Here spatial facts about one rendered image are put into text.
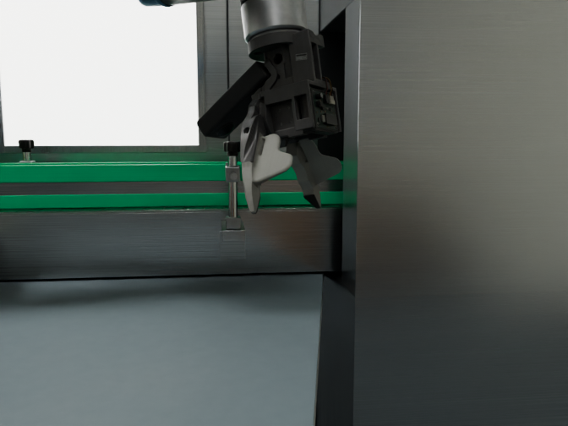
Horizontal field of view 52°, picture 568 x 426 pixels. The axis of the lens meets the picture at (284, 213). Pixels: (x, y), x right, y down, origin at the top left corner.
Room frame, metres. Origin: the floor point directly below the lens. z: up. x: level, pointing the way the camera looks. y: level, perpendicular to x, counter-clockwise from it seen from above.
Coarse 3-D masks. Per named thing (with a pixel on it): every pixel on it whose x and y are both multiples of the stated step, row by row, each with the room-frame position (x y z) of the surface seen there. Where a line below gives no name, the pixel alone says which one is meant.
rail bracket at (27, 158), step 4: (20, 140) 1.15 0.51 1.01; (24, 140) 1.15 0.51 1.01; (28, 140) 1.15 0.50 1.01; (32, 140) 1.16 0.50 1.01; (20, 144) 1.15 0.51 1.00; (24, 144) 1.15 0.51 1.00; (28, 144) 1.15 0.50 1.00; (32, 144) 1.16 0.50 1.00; (20, 148) 1.15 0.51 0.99; (24, 148) 1.15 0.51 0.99; (28, 148) 1.15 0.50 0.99; (32, 148) 1.16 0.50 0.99; (24, 152) 1.16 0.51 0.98; (28, 152) 1.16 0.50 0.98; (24, 156) 1.16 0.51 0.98; (28, 156) 1.16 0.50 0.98; (24, 160) 1.16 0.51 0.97; (28, 160) 1.16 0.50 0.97
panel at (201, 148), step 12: (204, 36) 1.28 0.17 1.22; (204, 48) 1.27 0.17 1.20; (204, 60) 1.27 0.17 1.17; (204, 72) 1.27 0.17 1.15; (0, 84) 1.22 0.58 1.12; (204, 84) 1.27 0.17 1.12; (0, 96) 1.22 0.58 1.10; (204, 96) 1.27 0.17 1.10; (0, 108) 1.22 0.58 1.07; (204, 108) 1.27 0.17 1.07; (0, 120) 1.22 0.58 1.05; (0, 132) 1.22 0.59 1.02; (0, 144) 1.22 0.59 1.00; (204, 144) 1.27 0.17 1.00
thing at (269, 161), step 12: (264, 144) 0.66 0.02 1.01; (276, 144) 0.64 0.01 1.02; (264, 156) 0.64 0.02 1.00; (276, 156) 0.63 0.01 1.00; (288, 156) 0.62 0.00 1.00; (252, 168) 0.63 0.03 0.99; (264, 168) 0.63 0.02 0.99; (276, 168) 0.62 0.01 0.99; (288, 168) 0.61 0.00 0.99; (252, 180) 0.62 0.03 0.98; (264, 180) 0.62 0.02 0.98; (252, 192) 0.62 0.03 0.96; (252, 204) 0.62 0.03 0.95
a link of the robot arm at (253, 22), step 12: (252, 0) 0.69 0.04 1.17; (264, 0) 0.68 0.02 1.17; (276, 0) 0.68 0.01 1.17; (288, 0) 0.68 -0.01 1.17; (300, 0) 0.70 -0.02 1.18; (252, 12) 0.69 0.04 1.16; (264, 12) 0.68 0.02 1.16; (276, 12) 0.68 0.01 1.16; (288, 12) 0.68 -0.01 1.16; (300, 12) 0.69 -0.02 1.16; (252, 24) 0.69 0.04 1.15; (264, 24) 0.68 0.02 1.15; (276, 24) 0.67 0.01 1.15; (288, 24) 0.68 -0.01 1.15; (300, 24) 0.69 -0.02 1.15; (252, 36) 0.69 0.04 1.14
